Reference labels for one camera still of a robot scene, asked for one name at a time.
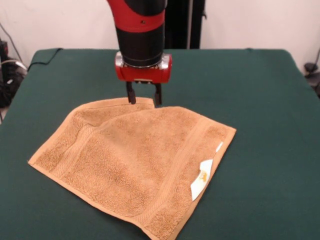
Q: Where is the orange terry towel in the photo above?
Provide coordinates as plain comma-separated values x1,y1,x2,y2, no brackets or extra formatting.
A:
26,96,237,240

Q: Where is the pile of black cables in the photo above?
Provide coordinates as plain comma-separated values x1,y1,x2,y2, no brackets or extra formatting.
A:
0,22,28,123

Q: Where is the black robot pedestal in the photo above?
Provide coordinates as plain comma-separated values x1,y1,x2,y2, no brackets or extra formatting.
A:
163,0,208,50

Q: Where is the black floor equipment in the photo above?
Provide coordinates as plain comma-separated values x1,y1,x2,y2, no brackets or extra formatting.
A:
303,62,320,98

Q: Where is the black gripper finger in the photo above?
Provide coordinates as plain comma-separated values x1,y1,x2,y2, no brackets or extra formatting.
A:
153,82,163,109
125,81,137,105

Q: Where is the dark green table cloth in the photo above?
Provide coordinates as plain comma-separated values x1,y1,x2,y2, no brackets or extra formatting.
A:
0,47,320,240

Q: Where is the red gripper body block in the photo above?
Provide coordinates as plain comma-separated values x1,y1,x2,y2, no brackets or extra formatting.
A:
114,51,173,84

